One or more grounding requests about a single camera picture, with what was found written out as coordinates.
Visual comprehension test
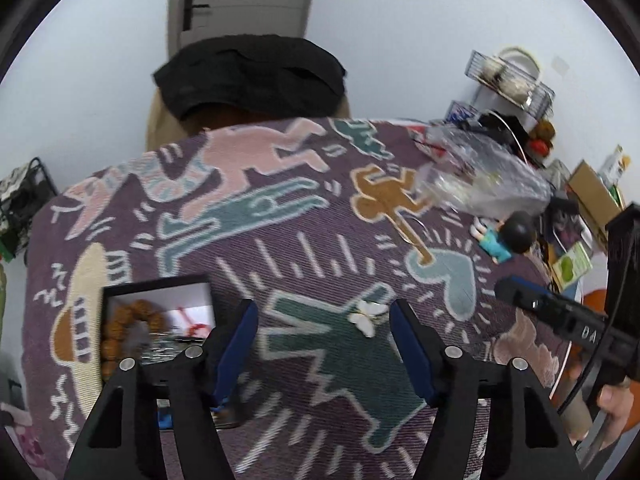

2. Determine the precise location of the beige chair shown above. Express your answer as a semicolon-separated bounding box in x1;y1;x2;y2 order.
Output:
144;87;352;152

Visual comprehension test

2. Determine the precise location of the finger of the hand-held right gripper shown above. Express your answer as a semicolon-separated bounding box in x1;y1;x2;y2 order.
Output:
494;276;571;333

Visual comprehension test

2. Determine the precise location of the grey door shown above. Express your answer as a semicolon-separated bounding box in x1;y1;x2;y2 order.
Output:
167;0;321;58

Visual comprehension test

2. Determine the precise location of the black wire rack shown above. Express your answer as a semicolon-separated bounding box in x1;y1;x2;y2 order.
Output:
0;156;62;263

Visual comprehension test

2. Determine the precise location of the black-haired toy figurine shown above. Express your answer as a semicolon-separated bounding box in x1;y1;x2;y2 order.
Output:
470;210;536;263

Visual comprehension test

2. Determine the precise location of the person's right hand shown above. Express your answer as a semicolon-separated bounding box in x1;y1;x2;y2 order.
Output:
597;385;640;453

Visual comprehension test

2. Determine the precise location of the green packet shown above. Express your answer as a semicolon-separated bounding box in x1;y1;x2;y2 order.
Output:
550;242;593;292

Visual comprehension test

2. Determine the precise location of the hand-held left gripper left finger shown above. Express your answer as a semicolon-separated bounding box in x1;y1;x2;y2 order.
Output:
64;299;259;480

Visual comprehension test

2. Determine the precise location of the yellow white carton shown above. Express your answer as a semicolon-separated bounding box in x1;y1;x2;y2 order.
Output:
599;145;632;187

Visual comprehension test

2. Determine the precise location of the wire wall basket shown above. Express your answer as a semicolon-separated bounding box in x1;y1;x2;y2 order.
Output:
465;47;556;121

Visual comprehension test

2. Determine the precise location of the clear plastic bag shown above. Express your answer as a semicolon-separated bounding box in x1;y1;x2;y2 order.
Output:
412;125;553;221

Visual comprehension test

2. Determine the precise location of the purple printed blanket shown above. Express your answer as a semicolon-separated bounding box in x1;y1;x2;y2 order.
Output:
25;117;576;480

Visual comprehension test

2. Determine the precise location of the white butterfly hair clip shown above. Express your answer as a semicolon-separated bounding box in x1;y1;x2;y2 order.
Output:
348;300;387;338

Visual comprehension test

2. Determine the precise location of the large cardboard box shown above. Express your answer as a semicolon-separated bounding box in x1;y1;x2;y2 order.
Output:
566;160;626;233

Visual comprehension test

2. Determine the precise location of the thin silver hoop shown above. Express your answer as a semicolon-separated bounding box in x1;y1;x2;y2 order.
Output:
407;211;437;242

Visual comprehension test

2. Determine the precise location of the pink cloth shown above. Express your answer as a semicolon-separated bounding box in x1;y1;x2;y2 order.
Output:
0;400;47;467

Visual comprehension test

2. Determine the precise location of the red cord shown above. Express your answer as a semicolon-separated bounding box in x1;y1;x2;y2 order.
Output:
177;307;208;343

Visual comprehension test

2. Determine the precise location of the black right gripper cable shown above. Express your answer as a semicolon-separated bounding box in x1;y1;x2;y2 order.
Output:
562;330;613;413

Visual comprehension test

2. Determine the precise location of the black jewelry box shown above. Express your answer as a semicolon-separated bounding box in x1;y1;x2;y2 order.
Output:
101;274;246;431

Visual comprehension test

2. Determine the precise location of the wooden bead bracelet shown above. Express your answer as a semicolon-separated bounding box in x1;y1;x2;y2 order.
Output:
102;299;167;377

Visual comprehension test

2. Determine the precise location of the cardboard tube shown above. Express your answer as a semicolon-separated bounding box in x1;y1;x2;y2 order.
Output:
554;375;602;437

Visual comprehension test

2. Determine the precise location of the black door handle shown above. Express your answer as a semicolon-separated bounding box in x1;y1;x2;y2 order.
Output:
182;0;211;31

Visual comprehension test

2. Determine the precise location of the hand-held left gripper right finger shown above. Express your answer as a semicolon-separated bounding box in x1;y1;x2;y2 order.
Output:
389;299;583;480

